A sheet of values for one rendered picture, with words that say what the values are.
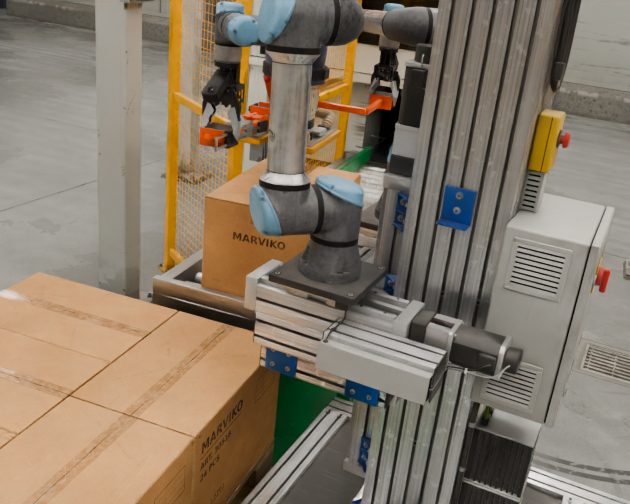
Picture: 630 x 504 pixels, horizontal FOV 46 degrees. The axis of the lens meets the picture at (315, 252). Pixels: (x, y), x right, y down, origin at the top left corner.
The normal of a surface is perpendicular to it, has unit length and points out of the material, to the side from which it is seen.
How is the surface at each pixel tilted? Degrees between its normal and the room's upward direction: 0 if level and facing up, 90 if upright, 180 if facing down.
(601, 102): 90
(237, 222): 90
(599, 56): 90
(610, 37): 90
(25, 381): 0
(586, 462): 0
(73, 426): 0
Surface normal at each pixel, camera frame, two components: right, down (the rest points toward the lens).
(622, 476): 0.10, -0.92
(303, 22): 0.38, 0.33
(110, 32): -0.35, 0.33
